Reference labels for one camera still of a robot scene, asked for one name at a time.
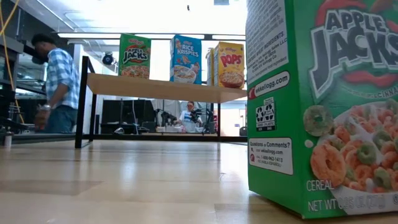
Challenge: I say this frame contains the yellow Corn Pops cereal box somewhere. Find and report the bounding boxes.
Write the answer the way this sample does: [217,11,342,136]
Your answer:
[213,41,246,90]
[206,60,215,86]

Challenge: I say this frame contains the blue Rice Krispies cereal box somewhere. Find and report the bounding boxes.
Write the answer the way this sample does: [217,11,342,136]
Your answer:
[169,34,202,85]

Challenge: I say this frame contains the green Apple Jacks cereal box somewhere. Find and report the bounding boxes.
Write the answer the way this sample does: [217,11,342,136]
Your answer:
[245,0,398,220]
[118,33,152,80]

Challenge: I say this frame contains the wooden shelf black metal legs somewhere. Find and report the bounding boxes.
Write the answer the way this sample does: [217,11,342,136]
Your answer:
[74,55,248,149]

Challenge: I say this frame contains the person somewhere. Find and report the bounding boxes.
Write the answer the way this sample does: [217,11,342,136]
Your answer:
[30,33,81,134]
[177,101,203,134]

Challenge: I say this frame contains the black cabinet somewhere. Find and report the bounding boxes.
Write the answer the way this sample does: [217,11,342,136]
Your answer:
[101,99,156,134]

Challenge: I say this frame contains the ceiling fluorescent light strip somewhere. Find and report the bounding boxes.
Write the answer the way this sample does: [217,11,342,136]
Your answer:
[57,32,246,41]

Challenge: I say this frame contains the black metal table frame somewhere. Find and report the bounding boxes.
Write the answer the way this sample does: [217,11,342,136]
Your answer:
[12,133,248,144]

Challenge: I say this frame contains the yellow cable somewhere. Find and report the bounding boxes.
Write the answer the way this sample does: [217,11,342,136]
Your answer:
[0,0,25,124]

